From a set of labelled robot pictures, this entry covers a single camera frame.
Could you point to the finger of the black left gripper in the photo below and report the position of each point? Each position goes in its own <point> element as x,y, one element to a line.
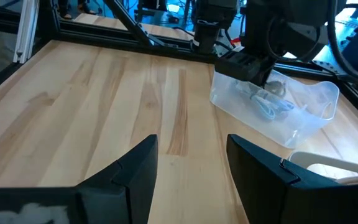
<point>275,88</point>

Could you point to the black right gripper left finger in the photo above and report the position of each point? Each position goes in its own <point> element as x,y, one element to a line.
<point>120,193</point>

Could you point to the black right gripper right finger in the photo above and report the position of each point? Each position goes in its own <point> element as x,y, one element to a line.
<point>275,193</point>

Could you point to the frosted clear plastic bin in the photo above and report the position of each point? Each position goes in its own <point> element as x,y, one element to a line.
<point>306,124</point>

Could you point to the white opaque plastic bin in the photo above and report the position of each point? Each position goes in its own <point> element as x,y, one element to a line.
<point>322,161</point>

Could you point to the wooden neighbouring table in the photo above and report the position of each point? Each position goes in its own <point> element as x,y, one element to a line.
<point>120,25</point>

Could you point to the silver aluminium profile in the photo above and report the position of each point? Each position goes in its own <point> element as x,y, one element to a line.
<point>26,31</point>

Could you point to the person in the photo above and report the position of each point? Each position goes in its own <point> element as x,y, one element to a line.
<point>64,11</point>

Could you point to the black aluminium rig frame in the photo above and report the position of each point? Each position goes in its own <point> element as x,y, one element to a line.
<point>104,34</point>

